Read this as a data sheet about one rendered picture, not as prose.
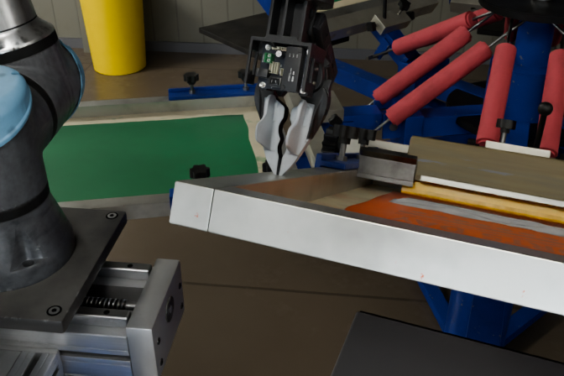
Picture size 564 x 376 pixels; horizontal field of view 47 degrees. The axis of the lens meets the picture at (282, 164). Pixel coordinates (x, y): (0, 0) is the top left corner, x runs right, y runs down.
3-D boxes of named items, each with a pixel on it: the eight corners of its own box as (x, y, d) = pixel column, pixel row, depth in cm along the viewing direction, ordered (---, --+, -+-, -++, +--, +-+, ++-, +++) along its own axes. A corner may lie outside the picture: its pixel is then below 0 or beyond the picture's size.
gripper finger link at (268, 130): (238, 171, 72) (251, 90, 72) (258, 169, 78) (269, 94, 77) (264, 176, 71) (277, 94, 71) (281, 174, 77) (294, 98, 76)
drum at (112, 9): (159, 57, 501) (149, -38, 465) (141, 79, 461) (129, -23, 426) (101, 54, 505) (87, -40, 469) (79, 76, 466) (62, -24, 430)
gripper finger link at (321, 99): (281, 134, 75) (294, 60, 74) (286, 134, 77) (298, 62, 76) (320, 141, 74) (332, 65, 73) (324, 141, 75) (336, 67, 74)
